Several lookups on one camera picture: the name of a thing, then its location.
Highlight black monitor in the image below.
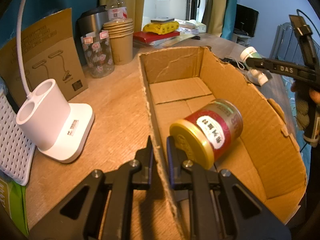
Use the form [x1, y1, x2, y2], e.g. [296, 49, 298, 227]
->
[234, 4, 259, 37]

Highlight red gold tin can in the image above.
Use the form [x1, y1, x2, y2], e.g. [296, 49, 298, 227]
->
[169, 99, 243, 170]

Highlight grey white flat box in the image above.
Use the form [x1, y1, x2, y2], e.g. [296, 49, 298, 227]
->
[150, 17, 175, 24]

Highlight white perforated plastic basket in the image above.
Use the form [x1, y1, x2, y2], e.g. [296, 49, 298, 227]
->
[0, 89, 35, 186]

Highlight white paper boxes pile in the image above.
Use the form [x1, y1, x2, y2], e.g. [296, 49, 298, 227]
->
[175, 19, 207, 35]

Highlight green box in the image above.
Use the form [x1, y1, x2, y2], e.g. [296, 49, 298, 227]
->
[1, 171, 29, 237]

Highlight clear plastic water bottle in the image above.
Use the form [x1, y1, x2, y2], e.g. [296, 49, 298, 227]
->
[106, 0, 127, 21]

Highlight brown cardboard lamp package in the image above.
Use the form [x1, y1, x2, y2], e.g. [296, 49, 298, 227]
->
[1, 8, 88, 106]

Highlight white pill bottle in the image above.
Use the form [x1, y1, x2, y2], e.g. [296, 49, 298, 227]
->
[240, 47, 272, 86]

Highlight red book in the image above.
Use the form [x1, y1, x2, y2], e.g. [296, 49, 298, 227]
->
[133, 31, 180, 44]

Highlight right hand in glove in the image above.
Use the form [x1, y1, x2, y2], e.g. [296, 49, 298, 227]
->
[291, 81, 319, 131]

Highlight yellow tissue pack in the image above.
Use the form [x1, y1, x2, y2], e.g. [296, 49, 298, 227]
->
[143, 21, 180, 35]

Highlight stack of paper cups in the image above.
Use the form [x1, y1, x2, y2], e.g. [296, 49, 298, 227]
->
[103, 18, 134, 66]

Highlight patterned glass jar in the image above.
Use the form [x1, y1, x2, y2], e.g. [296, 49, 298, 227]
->
[81, 30, 114, 78]

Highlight steel thermos mug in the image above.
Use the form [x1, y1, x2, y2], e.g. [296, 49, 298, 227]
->
[75, 5, 108, 66]

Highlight white desk lamp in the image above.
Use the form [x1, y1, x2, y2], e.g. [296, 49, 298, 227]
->
[16, 0, 95, 164]

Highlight brown cardboard box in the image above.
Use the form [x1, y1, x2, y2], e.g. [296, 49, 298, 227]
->
[138, 47, 307, 238]

